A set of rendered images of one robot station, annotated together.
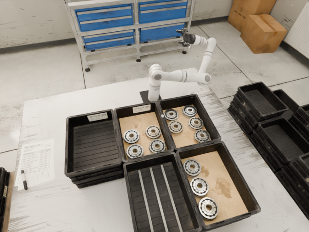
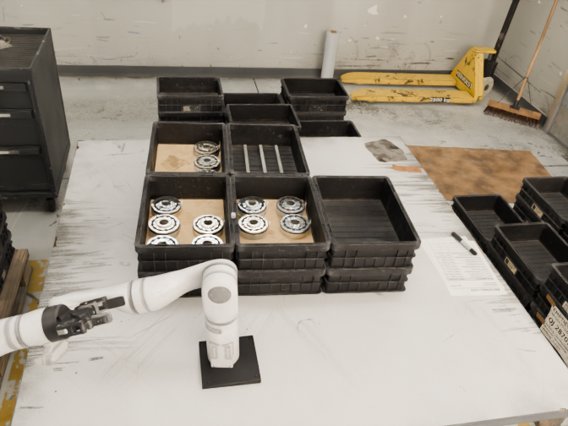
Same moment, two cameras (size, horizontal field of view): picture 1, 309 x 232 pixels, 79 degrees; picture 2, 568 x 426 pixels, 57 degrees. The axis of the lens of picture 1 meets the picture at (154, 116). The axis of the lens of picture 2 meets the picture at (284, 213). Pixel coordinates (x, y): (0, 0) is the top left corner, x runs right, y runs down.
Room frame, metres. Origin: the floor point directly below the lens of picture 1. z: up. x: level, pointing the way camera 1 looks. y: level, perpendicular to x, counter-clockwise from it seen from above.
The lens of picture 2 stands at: (2.08, 0.23, 1.98)
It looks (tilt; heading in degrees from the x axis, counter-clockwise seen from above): 37 degrees down; 185
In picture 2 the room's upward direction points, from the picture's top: 6 degrees clockwise
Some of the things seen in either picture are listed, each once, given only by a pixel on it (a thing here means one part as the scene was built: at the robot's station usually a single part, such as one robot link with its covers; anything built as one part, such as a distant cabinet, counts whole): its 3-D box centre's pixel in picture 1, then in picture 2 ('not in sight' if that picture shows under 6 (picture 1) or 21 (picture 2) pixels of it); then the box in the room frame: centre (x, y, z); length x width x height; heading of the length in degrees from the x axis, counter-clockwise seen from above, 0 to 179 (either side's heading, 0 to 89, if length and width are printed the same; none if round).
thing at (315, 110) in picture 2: not in sight; (310, 117); (-1.18, 0.04, 0.37); 0.40 x 0.30 x 0.45; 110
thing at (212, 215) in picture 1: (208, 207); (206, 147); (0.23, -0.29, 0.86); 0.10 x 0.10 x 0.01
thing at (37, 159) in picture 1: (36, 161); (462, 264); (0.51, 0.78, 0.70); 0.33 x 0.23 x 0.01; 20
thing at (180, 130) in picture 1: (175, 126); (208, 224); (0.72, -0.14, 0.86); 0.10 x 0.10 x 0.01
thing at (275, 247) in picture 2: (141, 129); (276, 210); (0.65, 0.08, 0.92); 0.40 x 0.30 x 0.02; 16
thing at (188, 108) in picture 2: not in sight; (190, 118); (-0.91, -0.72, 0.37); 0.40 x 0.30 x 0.45; 110
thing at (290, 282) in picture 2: not in sight; (273, 245); (0.65, 0.08, 0.76); 0.40 x 0.30 x 0.12; 16
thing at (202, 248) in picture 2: (186, 119); (187, 210); (0.74, -0.21, 0.92); 0.40 x 0.30 x 0.02; 16
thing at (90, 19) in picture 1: (108, 28); not in sight; (2.50, 0.67, 0.60); 0.72 x 0.03 x 0.56; 110
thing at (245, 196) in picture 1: (211, 182); (188, 160); (0.35, -0.32, 0.87); 0.40 x 0.30 x 0.11; 16
